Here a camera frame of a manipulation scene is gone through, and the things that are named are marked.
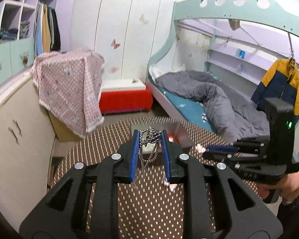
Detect round table polka dot cloth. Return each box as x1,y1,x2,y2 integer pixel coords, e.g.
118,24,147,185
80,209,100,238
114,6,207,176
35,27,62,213
48,116,265,239

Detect white bed wall shelf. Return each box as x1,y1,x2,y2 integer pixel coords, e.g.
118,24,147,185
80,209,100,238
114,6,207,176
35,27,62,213
206,47,277,85

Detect light blue hanging garment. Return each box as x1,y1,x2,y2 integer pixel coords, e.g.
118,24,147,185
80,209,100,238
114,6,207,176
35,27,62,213
35,4,44,55

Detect pink bear printed cloth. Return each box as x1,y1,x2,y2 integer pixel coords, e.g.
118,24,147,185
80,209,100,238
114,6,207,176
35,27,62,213
31,47,105,138

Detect white wardrobe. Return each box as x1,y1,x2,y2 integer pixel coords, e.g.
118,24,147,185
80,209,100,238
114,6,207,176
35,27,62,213
71,0,180,87

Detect grey duvet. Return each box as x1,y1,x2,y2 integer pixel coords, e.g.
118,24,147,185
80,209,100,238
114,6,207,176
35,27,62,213
154,70,273,141

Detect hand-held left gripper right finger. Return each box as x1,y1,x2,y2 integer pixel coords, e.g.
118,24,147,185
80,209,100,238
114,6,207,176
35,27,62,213
160,129,284,239

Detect red storage bench white top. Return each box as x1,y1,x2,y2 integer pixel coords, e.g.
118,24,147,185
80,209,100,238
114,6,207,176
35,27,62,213
100,78,153,115

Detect yellow hanging garment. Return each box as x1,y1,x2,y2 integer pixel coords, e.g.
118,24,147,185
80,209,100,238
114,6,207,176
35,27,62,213
42,5,52,53

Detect folded grey clothes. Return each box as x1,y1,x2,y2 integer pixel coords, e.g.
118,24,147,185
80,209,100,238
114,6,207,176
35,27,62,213
20,21,30,39

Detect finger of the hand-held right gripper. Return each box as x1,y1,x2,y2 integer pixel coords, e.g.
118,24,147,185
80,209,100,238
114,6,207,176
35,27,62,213
202,152,268,163
205,136,271,153

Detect white pillow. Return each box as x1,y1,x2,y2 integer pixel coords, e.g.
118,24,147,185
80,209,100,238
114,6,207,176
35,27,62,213
149,63,186,84

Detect folded jeans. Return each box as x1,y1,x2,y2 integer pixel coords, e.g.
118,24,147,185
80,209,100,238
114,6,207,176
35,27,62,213
0,28,18,41

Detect yellow and navy jacket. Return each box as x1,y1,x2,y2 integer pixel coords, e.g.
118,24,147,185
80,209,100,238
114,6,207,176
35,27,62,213
250,58,299,120

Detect cardboard box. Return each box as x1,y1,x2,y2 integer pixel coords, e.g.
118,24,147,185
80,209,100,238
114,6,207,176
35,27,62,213
48,110,81,143

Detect teal bed sheet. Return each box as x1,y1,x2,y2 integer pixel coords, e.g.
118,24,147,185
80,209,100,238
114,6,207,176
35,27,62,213
162,90,215,132

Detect low white cabinet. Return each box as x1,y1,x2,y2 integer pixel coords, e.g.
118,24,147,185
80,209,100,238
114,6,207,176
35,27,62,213
0,68,56,227

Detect silver chain necklace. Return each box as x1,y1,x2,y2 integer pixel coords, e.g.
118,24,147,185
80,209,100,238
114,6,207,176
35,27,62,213
131,126,163,190

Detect person's right forearm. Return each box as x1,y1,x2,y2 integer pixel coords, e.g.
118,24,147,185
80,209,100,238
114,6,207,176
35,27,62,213
276,181,299,239

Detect lilac cubby shelf unit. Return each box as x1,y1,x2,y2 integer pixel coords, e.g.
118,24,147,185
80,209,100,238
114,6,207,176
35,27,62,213
0,0,73,46

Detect teal drawer cabinet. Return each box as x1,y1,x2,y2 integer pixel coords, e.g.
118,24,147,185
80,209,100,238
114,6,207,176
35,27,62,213
0,36,36,86

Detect dark grey jewelry box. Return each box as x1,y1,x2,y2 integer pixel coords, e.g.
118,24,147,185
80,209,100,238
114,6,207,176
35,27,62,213
131,122,193,166

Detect teal bunk bed frame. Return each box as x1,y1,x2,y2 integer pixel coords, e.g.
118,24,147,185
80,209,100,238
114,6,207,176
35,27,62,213
146,0,299,155

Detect black hanging garment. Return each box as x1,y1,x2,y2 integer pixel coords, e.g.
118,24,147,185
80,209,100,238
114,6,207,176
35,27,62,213
48,6,61,51

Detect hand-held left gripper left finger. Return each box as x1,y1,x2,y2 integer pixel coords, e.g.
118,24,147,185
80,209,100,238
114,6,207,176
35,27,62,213
19,130,141,239

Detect person's right hand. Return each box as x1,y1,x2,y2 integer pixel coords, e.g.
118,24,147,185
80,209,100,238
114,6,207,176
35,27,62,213
257,172,299,205

